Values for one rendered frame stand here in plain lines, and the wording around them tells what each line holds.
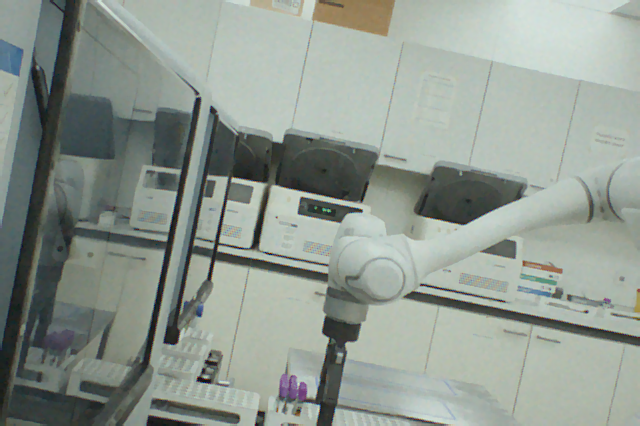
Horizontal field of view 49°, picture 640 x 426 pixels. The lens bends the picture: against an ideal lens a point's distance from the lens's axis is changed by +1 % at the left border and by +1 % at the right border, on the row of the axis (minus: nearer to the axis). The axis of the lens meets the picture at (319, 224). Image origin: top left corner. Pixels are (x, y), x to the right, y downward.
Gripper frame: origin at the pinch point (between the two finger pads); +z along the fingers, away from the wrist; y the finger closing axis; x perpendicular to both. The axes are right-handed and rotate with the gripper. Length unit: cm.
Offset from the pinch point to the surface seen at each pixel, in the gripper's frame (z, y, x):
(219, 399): -0.6, -2.8, 20.6
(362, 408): 4.1, 24.5, -12.0
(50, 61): -54, -32, 54
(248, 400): -0.3, 0.9, 15.0
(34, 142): -42, -32, 54
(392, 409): 3.7, 27.1, -19.6
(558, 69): -145, 292, -132
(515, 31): -161, 292, -101
